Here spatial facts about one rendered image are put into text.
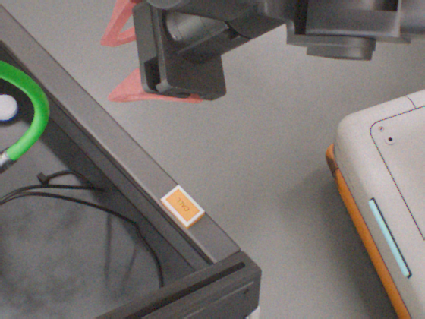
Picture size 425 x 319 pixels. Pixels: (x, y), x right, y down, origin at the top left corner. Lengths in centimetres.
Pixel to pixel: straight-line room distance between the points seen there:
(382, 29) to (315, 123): 167
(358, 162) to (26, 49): 91
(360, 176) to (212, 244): 88
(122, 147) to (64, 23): 133
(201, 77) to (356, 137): 125
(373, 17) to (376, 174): 132
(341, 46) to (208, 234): 53
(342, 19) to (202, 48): 13
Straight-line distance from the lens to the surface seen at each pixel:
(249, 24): 58
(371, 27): 51
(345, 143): 187
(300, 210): 207
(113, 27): 68
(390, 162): 184
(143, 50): 62
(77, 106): 112
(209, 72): 64
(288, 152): 213
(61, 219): 118
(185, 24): 60
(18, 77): 74
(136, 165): 106
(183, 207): 102
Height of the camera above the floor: 190
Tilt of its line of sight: 64 degrees down
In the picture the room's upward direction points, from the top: 2 degrees counter-clockwise
